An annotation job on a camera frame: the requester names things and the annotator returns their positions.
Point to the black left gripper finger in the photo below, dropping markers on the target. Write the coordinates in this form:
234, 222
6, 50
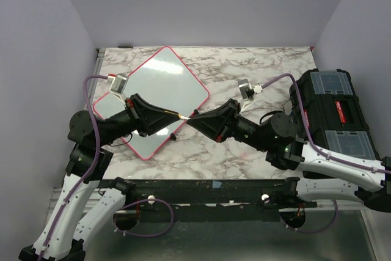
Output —
143, 103
160, 121

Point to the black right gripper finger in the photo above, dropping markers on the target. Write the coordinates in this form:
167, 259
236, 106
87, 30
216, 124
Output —
223, 111
214, 128

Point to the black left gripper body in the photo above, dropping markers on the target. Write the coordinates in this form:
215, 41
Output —
143, 127

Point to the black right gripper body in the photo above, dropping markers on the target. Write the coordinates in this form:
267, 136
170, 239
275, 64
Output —
235, 113

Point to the white marker pen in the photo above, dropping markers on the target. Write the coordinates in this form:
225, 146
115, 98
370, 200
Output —
181, 117

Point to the pink framed whiteboard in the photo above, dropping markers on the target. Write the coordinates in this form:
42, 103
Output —
165, 81

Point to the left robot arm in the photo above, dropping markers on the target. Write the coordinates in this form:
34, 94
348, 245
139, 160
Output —
68, 232

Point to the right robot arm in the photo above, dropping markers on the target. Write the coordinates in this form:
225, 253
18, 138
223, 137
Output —
345, 177

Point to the black toolbox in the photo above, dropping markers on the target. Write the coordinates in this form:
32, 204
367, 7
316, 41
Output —
332, 114

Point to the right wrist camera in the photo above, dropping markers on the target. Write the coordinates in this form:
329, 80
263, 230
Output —
248, 93

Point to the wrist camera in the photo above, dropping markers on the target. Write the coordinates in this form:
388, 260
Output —
248, 93
117, 87

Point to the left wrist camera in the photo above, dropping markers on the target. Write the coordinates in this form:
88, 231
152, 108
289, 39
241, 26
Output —
117, 87

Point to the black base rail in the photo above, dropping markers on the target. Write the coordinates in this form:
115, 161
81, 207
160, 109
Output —
213, 200

